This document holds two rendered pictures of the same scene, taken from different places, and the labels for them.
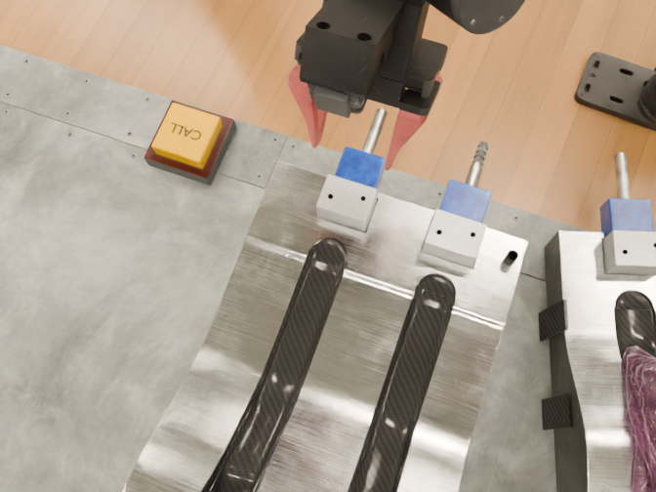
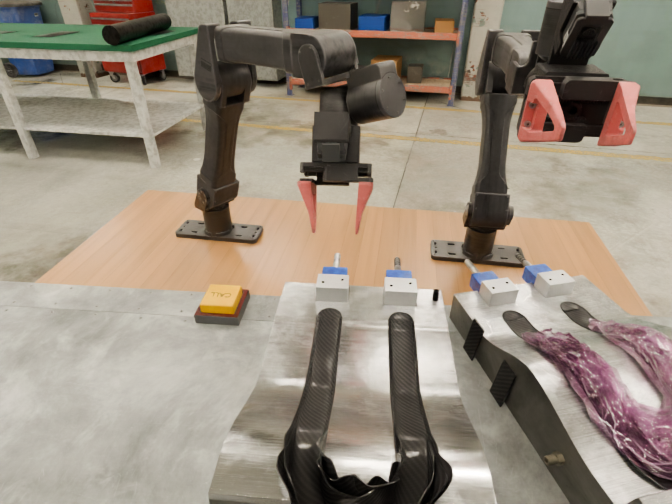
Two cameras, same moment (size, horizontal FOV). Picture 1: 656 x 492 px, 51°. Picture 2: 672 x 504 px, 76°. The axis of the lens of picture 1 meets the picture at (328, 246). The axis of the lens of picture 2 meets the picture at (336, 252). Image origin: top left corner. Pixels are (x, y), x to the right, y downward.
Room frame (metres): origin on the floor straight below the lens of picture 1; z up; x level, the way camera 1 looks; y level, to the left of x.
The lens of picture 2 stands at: (-0.26, 0.16, 1.33)
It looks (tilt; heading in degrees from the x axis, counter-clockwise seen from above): 33 degrees down; 340
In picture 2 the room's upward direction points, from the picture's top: straight up
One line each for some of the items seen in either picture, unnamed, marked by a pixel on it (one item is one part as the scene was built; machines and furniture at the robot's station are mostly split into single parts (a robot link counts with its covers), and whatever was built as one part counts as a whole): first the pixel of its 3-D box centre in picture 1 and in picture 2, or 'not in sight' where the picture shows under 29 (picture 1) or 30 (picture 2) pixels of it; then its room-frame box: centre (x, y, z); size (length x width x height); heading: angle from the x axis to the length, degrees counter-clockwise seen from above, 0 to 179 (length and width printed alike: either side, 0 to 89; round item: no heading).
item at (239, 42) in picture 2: not in sight; (269, 68); (0.46, 0.01, 1.20); 0.30 x 0.09 x 0.12; 28
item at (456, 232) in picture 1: (466, 199); (398, 279); (0.24, -0.14, 0.89); 0.13 x 0.05 x 0.05; 155
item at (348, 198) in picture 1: (361, 166); (334, 276); (0.29, -0.04, 0.89); 0.13 x 0.05 x 0.05; 156
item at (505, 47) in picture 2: not in sight; (516, 77); (0.36, -0.40, 1.17); 0.30 x 0.09 x 0.12; 151
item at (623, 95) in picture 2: not in sight; (600, 121); (0.06, -0.25, 1.20); 0.09 x 0.07 x 0.07; 151
